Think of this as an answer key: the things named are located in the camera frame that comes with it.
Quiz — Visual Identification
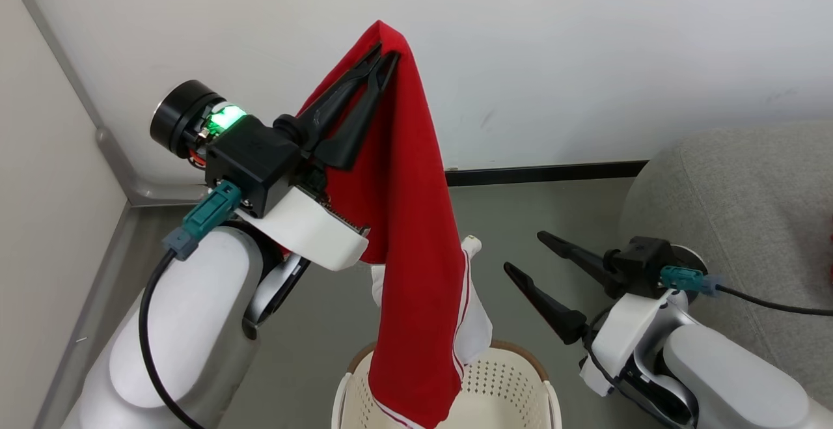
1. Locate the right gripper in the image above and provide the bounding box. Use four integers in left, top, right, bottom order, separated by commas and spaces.
504, 231, 707, 397

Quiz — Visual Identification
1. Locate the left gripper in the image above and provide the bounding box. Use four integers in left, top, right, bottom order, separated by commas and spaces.
150, 43, 401, 271

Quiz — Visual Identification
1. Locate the red and white jersey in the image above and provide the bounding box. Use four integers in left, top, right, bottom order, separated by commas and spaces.
296, 20, 493, 429

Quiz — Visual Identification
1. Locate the cream perforated laundry basket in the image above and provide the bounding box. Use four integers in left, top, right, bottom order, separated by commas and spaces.
332, 341, 562, 429

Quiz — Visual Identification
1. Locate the dark baseboard strip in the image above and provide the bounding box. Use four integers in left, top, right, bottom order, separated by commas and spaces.
444, 160, 649, 187

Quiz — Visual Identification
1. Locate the grey fabric sofa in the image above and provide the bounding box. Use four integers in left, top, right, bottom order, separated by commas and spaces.
618, 120, 833, 410

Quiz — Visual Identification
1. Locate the right arm teal-plug cable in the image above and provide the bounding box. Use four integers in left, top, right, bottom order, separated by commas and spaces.
661, 265, 833, 317

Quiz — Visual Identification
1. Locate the arm teal-plug cable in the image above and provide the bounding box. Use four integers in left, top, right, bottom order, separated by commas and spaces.
138, 180, 243, 429
661, 265, 833, 317

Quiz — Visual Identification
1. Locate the left arm teal-plug cable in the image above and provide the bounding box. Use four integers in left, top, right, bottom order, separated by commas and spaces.
138, 180, 243, 429

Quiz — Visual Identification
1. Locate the grey metal partition frame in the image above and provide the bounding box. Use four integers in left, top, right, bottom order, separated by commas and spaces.
0, 0, 215, 429

